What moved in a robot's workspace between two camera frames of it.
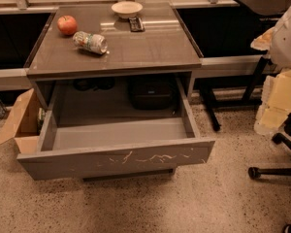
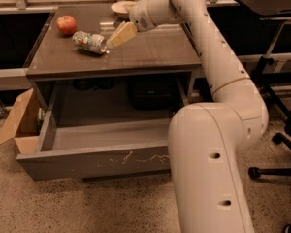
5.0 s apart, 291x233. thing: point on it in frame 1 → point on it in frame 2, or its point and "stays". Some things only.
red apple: (67, 24) stays
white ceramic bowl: (127, 10) stays
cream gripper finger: (269, 119) → (118, 28)
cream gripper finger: (281, 90) → (127, 29)
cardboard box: (22, 124) stays
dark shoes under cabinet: (93, 83) stays
